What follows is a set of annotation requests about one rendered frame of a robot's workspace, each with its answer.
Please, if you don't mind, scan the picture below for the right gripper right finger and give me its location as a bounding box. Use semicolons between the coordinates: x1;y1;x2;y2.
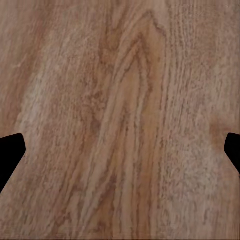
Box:
224;133;240;173

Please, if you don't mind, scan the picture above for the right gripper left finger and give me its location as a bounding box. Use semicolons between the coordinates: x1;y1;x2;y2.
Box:
0;133;26;193

